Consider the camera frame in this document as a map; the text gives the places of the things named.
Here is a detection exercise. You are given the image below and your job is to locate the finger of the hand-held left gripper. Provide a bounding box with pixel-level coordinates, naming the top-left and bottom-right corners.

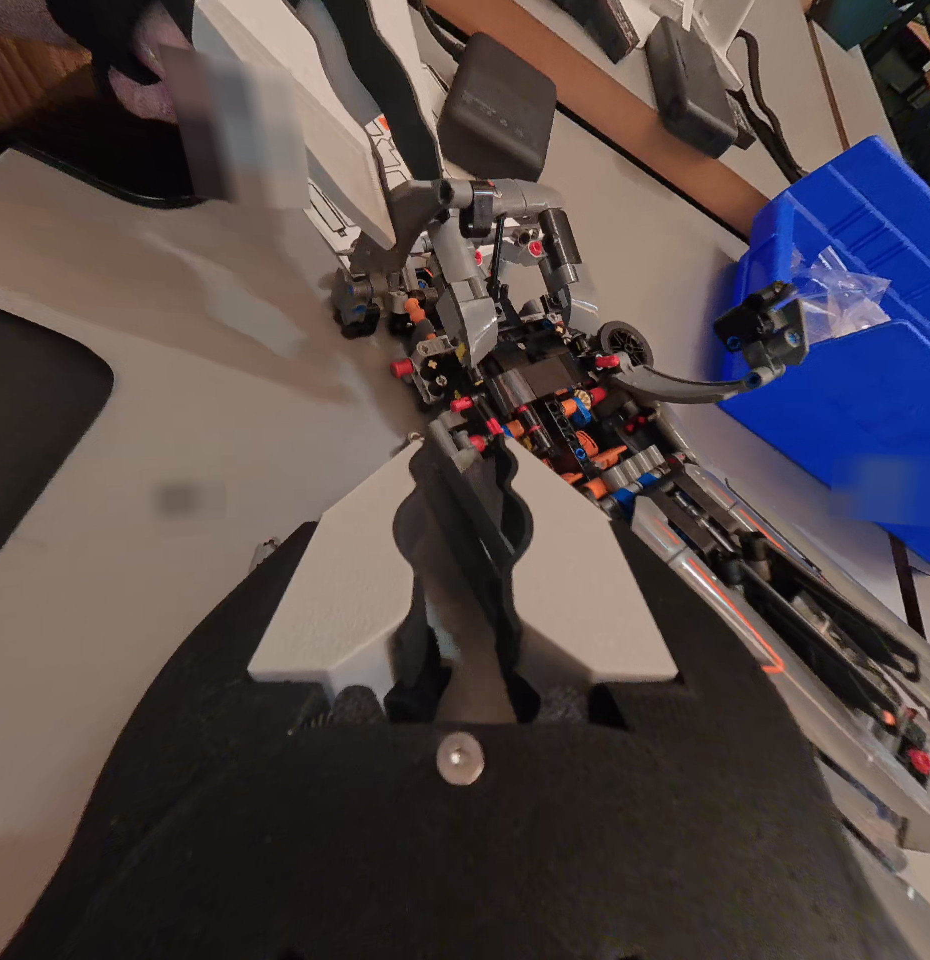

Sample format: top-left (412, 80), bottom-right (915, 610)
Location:
top-left (328, 0), bottom-right (446, 186)
top-left (193, 0), bottom-right (407, 250)

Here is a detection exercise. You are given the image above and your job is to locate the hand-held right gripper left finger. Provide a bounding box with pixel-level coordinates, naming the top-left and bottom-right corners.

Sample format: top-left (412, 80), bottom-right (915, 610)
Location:
top-left (246, 441), bottom-right (430, 708)

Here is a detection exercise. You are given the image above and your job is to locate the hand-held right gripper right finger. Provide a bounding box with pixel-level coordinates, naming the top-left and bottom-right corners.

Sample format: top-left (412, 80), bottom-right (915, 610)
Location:
top-left (501, 437), bottom-right (681, 704)

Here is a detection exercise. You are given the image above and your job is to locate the grey lego car model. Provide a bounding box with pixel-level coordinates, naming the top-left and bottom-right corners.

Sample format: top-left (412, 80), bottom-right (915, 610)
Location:
top-left (330, 176), bottom-right (930, 871)

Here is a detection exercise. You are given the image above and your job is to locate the black lego tire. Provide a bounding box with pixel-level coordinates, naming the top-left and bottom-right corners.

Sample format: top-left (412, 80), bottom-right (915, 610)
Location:
top-left (598, 321), bottom-right (657, 369)

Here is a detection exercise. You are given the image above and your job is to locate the person's left hand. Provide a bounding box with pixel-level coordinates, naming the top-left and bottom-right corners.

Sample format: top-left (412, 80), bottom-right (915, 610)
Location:
top-left (107, 21), bottom-right (163, 125)

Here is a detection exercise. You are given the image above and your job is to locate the white sticker sheet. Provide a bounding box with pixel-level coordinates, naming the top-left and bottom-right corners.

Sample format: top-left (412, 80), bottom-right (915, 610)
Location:
top-left (306, 112), bottom-right (398, 260)

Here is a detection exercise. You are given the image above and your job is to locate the black textured block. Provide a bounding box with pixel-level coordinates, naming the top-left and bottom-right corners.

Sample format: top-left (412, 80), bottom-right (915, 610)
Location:
top-left (437, 31), bottom-right (558, 183)

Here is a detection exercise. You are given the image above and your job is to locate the black rectangular device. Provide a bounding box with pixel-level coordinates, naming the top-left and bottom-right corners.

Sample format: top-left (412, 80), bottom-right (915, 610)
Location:
top-left (553, 0), bottom-right (642, 65)

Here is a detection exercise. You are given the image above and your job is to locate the black power adapter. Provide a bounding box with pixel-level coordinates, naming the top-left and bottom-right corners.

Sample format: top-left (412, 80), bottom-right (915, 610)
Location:
top-left (645, 15), bottom-right (741, 160)

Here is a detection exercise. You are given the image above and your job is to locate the white plastic part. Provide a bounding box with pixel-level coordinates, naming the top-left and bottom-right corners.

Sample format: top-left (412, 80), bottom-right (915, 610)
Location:
top-left (648, 0), bottom-right (743, 54)

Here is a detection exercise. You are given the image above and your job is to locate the blue plastic bin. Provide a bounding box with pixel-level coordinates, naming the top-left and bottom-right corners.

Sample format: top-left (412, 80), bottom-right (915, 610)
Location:
top-left (716, 135), bottom-right (930, 573)

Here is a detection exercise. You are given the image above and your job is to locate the clear plastic parts bag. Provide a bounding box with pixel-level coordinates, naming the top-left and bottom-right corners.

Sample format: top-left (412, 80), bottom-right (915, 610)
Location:
top-left (791, 247), bottom-right (893, 331)

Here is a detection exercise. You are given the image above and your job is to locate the teal box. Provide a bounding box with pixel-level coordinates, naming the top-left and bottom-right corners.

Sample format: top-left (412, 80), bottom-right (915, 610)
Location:
top-left (832, 0), bottom-right (912, 50)

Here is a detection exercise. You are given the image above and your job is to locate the black cable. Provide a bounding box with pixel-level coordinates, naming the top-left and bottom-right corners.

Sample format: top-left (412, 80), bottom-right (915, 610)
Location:
top-left (414, 0), bottom-right (467, 63)
top-left (735, 30), bottom-right (805, 183)

